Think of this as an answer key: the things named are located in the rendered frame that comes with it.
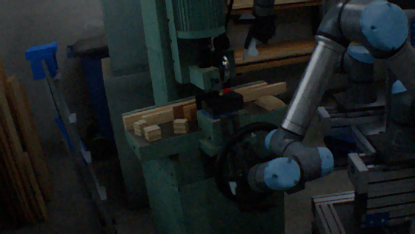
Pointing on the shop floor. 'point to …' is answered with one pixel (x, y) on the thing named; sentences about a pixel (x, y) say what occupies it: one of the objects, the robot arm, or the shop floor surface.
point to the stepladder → (42, 64)
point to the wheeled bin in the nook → (93, 49)
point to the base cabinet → (204, 207)
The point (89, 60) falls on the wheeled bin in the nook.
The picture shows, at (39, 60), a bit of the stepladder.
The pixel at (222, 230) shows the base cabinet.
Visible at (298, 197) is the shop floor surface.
